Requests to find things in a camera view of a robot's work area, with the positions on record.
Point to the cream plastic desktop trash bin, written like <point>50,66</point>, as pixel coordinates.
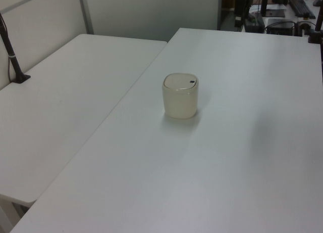
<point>179,104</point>

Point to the white side table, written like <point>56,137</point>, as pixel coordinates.
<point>63,96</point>

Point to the black device with green light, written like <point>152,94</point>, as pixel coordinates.
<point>253,24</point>

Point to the black computer tower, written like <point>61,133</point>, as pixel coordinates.
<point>240,8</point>

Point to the black electronics box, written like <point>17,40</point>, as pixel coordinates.
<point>280,27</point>

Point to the black monitor stand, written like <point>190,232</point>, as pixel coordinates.
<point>273,13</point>

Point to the black clamp stand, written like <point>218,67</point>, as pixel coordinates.
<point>315,36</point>

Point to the black computer keyboard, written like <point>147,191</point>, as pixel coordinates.
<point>301,6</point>

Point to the grey metal partition post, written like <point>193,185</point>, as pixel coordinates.
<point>85,13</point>

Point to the black camera stand pole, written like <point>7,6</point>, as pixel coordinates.
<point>13,62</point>

